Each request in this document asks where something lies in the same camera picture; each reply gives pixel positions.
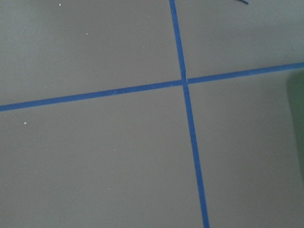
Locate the green plastic tray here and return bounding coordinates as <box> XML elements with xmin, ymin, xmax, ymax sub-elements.
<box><xmin>286</xmin><ymin>69</ymin><xmax>304</xmax><ymax>152</ymax></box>

